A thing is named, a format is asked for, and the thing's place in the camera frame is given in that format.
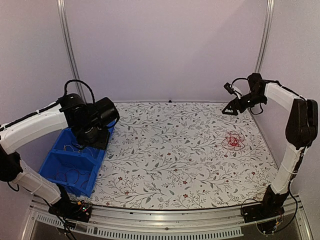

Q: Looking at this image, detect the front aluminium rail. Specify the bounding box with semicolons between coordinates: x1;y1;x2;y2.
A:
21;196;315;240

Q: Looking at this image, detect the floral patterned table mat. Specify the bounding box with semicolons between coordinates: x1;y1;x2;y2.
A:
90;102;278;210

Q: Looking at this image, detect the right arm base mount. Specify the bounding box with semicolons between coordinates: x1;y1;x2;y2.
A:
240;198;285;236

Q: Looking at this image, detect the right aluminium frame post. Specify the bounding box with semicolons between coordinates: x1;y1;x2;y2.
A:
254;0;275;73

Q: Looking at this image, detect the left aluminium frame post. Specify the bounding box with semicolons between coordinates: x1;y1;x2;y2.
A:
56;0;86;101

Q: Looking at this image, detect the aluminium frame post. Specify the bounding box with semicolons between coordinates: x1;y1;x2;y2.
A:
56;0;86;101
254;0;275;73

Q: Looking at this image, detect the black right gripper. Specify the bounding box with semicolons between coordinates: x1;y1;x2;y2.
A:
222;91;267;116

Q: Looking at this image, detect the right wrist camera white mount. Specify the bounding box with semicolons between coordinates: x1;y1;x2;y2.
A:
223;82;243;99

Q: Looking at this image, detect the yellow cable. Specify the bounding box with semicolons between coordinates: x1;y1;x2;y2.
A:
63;143;98;158

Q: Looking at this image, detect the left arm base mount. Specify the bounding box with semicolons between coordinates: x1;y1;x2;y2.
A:
48;199;93;223

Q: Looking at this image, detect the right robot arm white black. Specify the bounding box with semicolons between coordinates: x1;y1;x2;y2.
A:
222;73;319;218

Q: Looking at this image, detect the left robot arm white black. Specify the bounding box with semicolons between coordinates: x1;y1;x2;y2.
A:
0;79;120;217

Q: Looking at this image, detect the red cable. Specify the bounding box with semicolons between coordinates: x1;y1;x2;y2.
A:
221;131;246;151

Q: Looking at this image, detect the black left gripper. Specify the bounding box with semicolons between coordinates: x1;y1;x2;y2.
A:
76;121;110;151

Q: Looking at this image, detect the blue plastic divided bin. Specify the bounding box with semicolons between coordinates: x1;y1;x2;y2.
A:
38;128;107;198

